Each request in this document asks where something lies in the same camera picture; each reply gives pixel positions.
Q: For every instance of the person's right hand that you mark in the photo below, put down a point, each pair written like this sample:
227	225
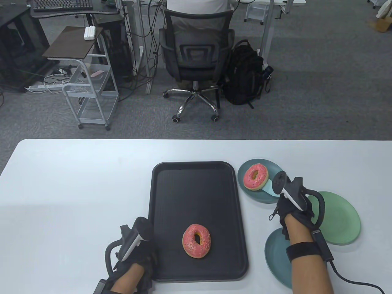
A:
286	208

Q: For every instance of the person's left hand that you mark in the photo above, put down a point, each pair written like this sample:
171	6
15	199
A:
145	257

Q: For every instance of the light blue dessert shovel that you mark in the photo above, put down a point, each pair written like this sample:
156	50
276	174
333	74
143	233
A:
269	189

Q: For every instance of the black white hand controller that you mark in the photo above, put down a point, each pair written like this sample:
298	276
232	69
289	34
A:
142	228
278	182

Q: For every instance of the teal round plate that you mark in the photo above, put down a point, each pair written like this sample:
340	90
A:
275	260
248	196

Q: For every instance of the pink frosted mini donut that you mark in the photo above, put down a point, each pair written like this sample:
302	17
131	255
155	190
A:
248	182
190	245

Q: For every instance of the black baking tray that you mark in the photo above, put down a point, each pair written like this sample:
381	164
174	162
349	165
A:
183	199

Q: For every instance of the person's left forearm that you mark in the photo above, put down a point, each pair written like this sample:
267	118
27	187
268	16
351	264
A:
128	280

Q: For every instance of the person's right forearm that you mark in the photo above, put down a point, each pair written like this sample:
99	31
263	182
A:
309	275

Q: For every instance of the black wrist band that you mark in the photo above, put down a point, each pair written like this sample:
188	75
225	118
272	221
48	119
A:
102	286
303	251

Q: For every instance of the green round plate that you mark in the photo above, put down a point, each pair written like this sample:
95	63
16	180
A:
340	220

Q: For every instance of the dark bottle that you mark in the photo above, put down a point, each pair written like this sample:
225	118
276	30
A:
268	71

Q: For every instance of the black backpack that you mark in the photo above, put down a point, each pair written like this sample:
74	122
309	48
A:
245	73

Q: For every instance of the white rolling cart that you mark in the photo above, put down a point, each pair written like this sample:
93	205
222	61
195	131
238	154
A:
92	94

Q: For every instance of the black mesh office chair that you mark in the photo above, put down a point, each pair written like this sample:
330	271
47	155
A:
199	52

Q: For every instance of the pink flat item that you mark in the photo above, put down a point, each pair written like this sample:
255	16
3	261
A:
97	73

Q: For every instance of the small white trolley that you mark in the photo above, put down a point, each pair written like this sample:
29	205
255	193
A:
255	12

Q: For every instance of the white power strip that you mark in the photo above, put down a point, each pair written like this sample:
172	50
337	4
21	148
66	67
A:
39	87

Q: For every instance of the cardboard box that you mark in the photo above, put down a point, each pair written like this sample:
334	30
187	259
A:
381	25

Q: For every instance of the black computer tower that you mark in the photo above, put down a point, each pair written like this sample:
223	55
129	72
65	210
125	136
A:
118	52

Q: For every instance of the brown side table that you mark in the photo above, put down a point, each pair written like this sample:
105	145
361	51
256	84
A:
72	43

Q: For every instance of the small white box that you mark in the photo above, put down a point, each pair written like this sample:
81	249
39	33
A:
89	33

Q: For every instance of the black desk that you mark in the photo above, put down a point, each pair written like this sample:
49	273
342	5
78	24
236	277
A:
76	14

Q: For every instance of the black keyboard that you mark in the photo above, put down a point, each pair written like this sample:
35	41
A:
61	4

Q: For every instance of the white desk frame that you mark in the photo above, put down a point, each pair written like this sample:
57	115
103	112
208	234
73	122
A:
268	30
141	46

